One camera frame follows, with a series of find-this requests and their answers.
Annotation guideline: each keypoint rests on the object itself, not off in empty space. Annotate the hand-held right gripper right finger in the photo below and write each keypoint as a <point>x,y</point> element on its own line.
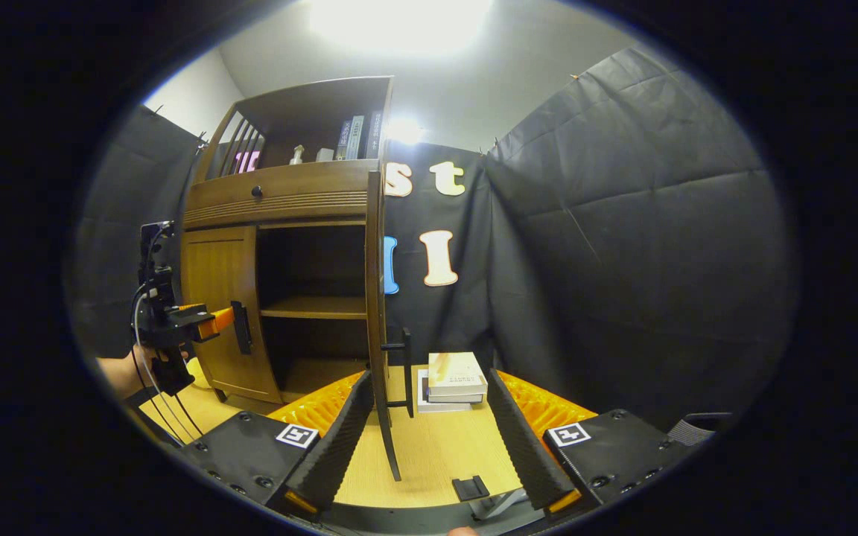
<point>526,447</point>

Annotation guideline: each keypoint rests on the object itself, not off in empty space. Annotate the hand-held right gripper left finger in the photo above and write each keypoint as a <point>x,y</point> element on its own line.
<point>332,450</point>

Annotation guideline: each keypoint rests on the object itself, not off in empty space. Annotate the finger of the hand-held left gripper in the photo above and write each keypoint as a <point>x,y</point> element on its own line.
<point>217,321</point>

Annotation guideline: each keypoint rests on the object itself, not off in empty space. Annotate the wooden shoe cabinet door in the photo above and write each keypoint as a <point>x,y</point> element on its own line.
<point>217,268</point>
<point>375,298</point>

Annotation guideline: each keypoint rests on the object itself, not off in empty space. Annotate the wooden double-door shoe cabinet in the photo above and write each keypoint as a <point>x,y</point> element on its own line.
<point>310,307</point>

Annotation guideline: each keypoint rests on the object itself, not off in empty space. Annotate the thin grey book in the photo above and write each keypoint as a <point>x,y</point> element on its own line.
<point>455,399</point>

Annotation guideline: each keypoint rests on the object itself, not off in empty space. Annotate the wooden drawer with black knob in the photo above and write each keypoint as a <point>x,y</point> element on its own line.
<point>310,186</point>

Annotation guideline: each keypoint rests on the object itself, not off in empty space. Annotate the small pale bottle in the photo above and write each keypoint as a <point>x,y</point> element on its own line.
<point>297,156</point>

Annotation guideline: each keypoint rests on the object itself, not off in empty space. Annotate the small white box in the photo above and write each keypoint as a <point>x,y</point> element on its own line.
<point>325,155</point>

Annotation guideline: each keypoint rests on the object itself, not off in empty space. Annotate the blue book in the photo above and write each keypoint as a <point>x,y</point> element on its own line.
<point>343,141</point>

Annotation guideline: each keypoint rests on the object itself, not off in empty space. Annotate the light grey book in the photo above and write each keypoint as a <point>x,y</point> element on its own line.
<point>356,138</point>

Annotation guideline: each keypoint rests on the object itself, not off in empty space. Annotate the black backdrop cloth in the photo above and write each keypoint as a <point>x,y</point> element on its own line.
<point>660,246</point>

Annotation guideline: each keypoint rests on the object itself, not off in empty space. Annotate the small bright lamp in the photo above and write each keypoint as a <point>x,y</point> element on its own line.
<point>404,131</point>

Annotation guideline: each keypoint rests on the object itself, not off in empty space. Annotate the ceiling light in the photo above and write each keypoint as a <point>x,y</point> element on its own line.
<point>399,26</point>

